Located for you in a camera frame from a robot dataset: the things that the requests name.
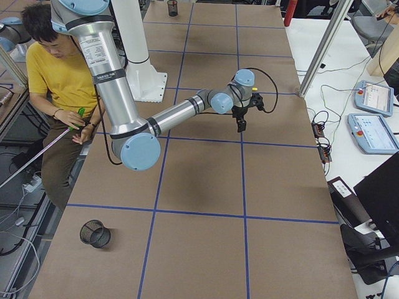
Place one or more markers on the green grabber stick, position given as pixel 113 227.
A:
pixel 23 167

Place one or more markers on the black monitor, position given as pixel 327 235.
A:
pixel 378 194

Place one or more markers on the black power adapter box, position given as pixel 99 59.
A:
pixel 348 205

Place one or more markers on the far teach pendant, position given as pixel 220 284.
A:
pixel 374 97

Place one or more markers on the red fire extinguisher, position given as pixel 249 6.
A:
pixel 290 10

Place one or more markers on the far black mesh cup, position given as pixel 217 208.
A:
pixel 172 7

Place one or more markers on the person in yellow shirt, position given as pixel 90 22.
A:
pixel 61 86

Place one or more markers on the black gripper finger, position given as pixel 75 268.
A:
pixel 241 123

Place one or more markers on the near teach pendant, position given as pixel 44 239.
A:
pixel 372 133

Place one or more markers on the teach pendant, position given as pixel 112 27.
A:
pixel 374 97
pixel 372 133

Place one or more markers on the near black mesh cup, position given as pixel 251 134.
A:
pixel 95 234

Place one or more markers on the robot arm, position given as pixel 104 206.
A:
pixel 13 33
pixel 113 43

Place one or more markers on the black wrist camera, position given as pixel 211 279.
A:
pixel 256 101

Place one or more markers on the black mesh cup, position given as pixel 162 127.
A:
pixel 95 234
pixel 172 7

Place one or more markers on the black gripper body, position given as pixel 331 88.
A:
pixel 239 113

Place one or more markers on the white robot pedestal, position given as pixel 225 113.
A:
pixel 146 84

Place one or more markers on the aluminium frame post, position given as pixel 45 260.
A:
pixel 327 38

